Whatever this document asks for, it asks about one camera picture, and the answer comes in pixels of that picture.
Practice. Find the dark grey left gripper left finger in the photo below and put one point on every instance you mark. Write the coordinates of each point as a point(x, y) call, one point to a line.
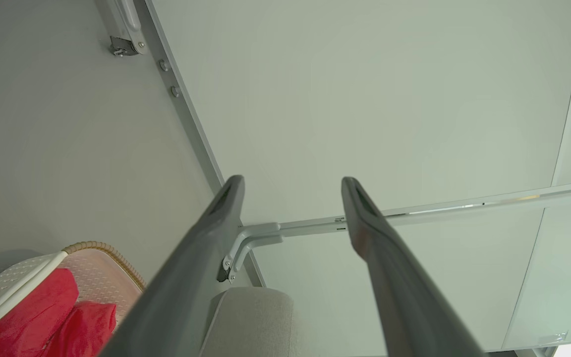
point(181, 287)

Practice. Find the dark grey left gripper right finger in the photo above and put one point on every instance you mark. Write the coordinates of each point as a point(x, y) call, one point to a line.
point(404, 297)

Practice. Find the small grey partition floor glide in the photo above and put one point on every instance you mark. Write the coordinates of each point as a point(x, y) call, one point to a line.
point(175, 91)
point(164, 65)

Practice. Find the white perforated basket brown rim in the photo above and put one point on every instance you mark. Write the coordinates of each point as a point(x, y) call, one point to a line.
point(97, 277)

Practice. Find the grey fabric ottoman cushion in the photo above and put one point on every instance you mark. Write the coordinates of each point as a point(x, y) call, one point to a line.
point(256, 322)

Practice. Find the metallic partition foot bracket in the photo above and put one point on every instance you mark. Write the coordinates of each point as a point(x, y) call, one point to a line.
point(132, 25)

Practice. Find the red garment with white hem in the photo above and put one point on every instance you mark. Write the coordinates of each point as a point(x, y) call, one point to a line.
point(28, 317)

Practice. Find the grey partition foot bracket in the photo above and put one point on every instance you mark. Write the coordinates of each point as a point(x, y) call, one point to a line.
point(260, 241)
point(253, 229)

